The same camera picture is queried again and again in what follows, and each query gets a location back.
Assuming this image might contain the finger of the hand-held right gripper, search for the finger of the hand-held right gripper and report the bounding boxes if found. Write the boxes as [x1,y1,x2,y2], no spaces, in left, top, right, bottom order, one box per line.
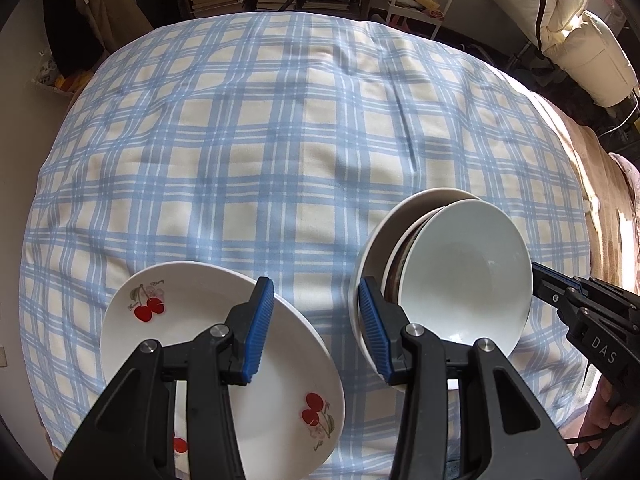
[532,277,583,311]
[532,262,583,288]

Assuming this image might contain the large cherry print plate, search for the large cherry print plate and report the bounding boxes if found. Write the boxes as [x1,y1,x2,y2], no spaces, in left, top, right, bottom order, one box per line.
[100,261,346,478]

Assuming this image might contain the person's right hand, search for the person's right hand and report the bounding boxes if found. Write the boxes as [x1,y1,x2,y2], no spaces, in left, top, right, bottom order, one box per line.
[577,375,638,456]

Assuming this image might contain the beige trousers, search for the beige trousers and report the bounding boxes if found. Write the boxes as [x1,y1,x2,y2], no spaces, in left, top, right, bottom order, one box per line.
[75,0,153,53]

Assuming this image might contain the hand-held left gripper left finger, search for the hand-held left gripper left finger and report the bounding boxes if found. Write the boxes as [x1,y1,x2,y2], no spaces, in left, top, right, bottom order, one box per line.
[52,276,276,480]

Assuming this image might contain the white cable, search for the white cable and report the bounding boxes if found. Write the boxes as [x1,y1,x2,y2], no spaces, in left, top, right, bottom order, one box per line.
[597,95,640,138]

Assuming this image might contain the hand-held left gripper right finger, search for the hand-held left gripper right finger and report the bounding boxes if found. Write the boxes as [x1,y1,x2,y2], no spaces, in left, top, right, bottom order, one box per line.
[357,276,583,480]

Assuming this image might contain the white bowl with cat print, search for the white bowl with cat print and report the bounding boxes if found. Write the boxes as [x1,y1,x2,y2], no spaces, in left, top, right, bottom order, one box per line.
[350,187,483,396]

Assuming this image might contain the red bowl printed inside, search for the red bowl printed inside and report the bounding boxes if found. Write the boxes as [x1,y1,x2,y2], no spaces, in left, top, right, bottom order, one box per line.
[382,210,441,306]

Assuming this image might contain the black cable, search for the black cable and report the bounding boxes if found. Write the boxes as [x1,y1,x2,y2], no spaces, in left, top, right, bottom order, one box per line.
[562,432,601,458]

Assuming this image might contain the red bowl plain white inside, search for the red bowl plain white inside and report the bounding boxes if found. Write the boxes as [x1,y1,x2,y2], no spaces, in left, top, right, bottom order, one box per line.
[400,199,533,358]

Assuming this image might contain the blue plaid blanket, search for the blue plaid blanket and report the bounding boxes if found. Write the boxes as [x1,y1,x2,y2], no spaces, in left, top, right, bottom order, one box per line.
[20,12,598,480]

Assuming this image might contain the pink pillow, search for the pink pillow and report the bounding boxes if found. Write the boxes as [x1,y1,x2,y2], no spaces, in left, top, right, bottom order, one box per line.
[612,152,640,201]

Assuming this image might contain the dark coat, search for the dark coat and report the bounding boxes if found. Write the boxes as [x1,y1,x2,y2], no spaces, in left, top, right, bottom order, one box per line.
[42,0,103,73]

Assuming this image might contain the beige fleece blanket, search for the beige fleece blanket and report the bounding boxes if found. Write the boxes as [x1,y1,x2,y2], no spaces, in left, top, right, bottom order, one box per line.
[530,92,640,311]

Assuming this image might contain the medium cherry print plate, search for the medium cherry print plate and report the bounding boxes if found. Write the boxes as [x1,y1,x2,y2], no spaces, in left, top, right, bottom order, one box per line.
[270,292,347,461]

